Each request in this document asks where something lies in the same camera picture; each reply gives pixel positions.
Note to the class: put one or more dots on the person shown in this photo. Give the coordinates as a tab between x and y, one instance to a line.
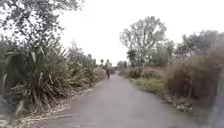
107	70

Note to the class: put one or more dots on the tall bare-branched tree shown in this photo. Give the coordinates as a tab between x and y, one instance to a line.
143	40

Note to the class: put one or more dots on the grey asphalt path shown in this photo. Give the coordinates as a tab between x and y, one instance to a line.
116	106

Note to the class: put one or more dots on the green grass verge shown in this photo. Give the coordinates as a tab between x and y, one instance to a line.
150	85

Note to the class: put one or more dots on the row of flax bushes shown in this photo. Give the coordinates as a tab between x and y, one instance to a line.
43	76

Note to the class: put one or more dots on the brown dry bushes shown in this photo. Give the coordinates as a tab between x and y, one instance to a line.
196	76

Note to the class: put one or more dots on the dark green trees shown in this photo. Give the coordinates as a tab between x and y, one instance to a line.
200	41

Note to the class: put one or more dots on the large leafy tree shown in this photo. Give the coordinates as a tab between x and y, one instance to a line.
30	20

